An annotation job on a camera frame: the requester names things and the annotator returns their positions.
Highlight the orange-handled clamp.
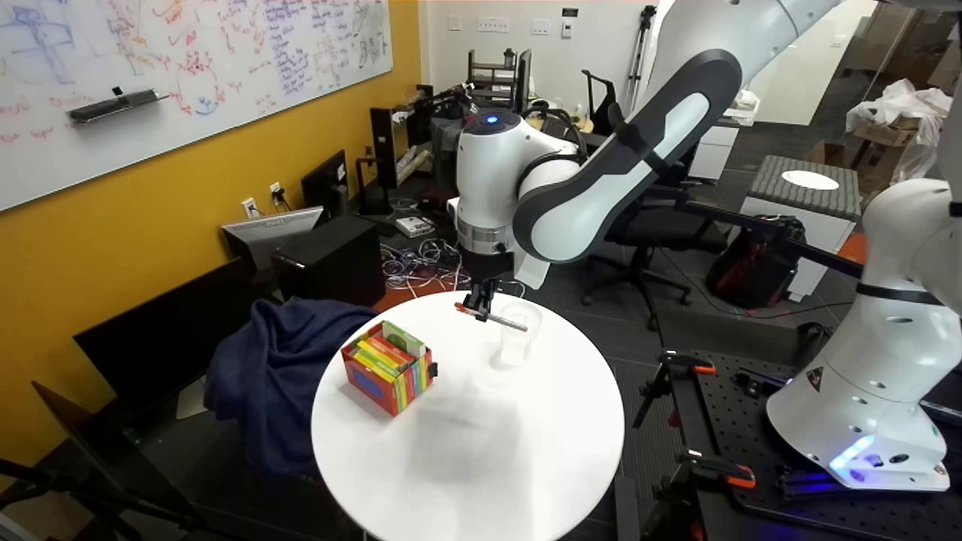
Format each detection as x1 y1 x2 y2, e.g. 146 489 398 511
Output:
632 348 718 427
639 446 758 541

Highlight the black perforated workbench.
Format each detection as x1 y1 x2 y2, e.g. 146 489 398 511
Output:
673 344 962 541

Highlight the orange and grey pen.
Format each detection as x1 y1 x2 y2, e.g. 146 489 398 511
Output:
455 303 529 332

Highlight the whiteboard on wall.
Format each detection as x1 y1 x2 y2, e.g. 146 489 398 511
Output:
0 0 395 210

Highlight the white round table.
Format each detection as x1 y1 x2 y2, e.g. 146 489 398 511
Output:
309 290 626 541

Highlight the black low cabinet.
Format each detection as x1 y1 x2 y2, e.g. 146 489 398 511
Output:
275 214 386 307

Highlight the lower orange-handled clamp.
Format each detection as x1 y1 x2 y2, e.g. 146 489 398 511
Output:
639 446 758 541

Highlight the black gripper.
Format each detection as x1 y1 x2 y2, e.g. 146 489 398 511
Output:
464 251 514 321

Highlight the black office chair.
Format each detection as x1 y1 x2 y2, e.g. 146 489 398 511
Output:
580 70 746 332

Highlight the dark blue cloth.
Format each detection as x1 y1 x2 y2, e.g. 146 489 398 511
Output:
204 296 373 477

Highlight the upper orange-handled clamp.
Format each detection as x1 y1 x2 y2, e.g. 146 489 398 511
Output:
632 348 718 427

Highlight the orange book box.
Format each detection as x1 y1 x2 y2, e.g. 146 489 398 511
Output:
339 321 438 418

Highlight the clear plastic cup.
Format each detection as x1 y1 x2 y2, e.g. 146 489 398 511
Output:
495 303 541 370

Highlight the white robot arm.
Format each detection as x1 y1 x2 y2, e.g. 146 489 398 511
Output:
455 0 962 493

